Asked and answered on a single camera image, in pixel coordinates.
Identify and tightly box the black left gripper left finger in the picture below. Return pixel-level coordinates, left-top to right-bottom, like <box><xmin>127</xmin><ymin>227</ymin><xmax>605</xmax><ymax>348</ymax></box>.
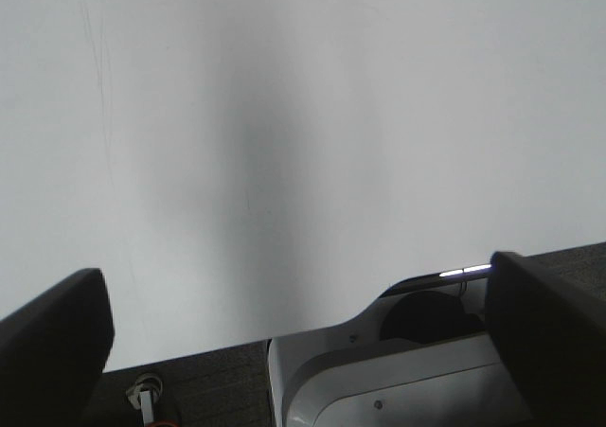
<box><xmin>1</xmin><ymin>268</ymin><xmax>115</xmax><ymax>426</ymax></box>

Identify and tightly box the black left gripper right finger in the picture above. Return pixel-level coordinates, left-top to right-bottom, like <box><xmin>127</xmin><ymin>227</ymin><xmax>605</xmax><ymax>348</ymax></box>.
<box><xmin>485</xmin><ymin>252</ymin><xmax>605</xmax><ymax>426</ymax></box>

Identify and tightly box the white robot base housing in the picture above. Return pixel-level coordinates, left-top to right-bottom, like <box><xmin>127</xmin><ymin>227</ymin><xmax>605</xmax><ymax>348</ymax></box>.
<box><xmin>268</xmin><ymin>264</ymin><xmax>533</xmax><ymax>426</ymax></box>

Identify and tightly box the white orange floor connector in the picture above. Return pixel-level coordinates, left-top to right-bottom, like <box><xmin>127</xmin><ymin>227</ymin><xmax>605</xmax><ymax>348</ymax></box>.
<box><xmin>125</xmin><ymin>372</ymin><xmax>182</xmax><ymax>426</ymax></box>

